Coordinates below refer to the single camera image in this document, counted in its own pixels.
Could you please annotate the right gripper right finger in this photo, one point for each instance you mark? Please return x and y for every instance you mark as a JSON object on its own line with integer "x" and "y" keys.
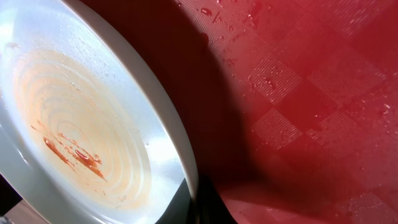
{"x": 210, "y": 206}

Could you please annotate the red plastic tray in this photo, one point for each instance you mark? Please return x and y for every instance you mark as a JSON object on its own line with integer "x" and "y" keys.
{"x": 290, "y": 105}

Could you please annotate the white plate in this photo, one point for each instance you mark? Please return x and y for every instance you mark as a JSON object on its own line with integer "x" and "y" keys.
{"x": 88, "y": 133}

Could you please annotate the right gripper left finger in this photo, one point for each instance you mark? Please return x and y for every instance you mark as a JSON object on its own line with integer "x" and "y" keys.
{"x": 179, "y": 208}

